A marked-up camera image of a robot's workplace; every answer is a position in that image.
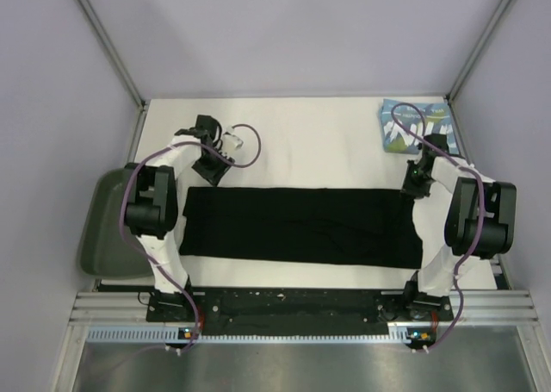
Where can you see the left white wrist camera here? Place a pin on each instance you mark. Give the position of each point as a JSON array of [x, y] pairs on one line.
[[230, 142]]

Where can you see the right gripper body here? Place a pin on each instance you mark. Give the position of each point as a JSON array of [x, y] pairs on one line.
[[415, 183]]

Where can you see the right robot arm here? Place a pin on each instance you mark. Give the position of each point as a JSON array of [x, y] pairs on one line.
[[479, 224]]

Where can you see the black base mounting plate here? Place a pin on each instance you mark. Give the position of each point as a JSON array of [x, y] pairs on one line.
[[276, 311]]

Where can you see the left aluminium frame post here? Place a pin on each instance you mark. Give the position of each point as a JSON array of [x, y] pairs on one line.
[[111, 53]]

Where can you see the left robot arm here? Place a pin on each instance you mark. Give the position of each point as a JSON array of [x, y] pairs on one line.
[[180, 154]]

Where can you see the aluminium frame post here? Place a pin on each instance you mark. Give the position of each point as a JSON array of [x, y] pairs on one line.
[[111, 53], [483, 42]]

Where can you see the light blue slotted cable duct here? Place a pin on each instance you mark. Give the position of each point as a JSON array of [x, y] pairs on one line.
[[181, 336]]

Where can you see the right aluminium frame post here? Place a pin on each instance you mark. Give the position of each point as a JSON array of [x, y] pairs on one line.
[[483, 42]]

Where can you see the dark green plastic bin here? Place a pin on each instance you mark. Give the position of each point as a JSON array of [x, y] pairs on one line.
[[103, 237]]

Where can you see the black t-shirt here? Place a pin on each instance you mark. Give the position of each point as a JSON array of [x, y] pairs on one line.
[[369, 227]]

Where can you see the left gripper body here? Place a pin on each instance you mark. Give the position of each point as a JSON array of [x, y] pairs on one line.
[[210, 166]]

